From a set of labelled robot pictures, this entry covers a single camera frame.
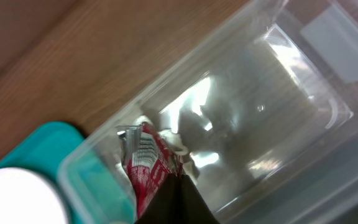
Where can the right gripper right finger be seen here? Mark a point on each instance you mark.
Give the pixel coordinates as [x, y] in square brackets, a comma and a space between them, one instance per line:
[193, 208]

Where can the red snack wrapper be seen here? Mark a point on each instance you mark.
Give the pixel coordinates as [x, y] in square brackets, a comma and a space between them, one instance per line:
[144, 182]

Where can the teal plastic serving tray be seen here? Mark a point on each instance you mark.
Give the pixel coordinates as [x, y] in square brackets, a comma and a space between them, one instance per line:
[90, 192]

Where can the clear plastic waste bin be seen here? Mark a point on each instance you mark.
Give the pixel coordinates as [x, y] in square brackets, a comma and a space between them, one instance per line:
[268, 107]

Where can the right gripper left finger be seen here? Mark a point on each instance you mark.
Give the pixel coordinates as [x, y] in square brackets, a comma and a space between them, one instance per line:
[163, 207]

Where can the white tissue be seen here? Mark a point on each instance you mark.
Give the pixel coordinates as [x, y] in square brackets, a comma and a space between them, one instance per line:
[172, 140]

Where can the white paper cup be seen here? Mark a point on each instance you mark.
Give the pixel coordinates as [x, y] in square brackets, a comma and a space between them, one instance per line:
[28, 197]

